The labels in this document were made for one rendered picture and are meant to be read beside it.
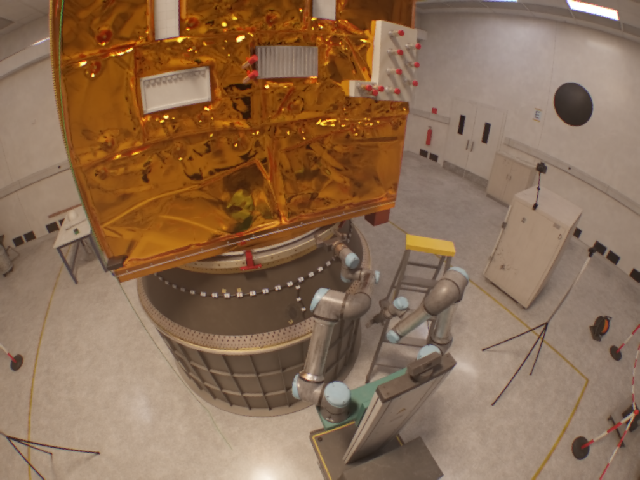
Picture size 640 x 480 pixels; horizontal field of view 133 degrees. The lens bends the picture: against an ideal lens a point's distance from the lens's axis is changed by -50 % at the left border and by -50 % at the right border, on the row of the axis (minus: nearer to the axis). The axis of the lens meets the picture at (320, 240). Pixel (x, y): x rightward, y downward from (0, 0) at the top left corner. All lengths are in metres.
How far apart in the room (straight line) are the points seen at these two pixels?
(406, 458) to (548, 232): 3.14
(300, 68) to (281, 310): 1.41
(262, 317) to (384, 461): 1.22
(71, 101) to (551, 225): 4.43
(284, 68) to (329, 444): 2.56
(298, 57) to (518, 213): 3.42
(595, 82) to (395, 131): 6.59
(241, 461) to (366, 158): 2.68
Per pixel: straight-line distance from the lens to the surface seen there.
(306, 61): 1.47
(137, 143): 1.32
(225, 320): 1.81
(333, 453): 2.42
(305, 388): 1.26
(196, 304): 1.86
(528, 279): 4.30
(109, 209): 1.44
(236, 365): 2.10
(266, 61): 1.40
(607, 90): 7.80
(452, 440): 3.04
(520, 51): 8.43
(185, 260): 1.62
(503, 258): 4.37
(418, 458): 1.98
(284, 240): 1.67
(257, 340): 1.83
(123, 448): 3.30
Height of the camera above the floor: 2.69
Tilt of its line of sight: 34 degrees down
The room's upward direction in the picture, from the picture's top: 1 degrees clockwise
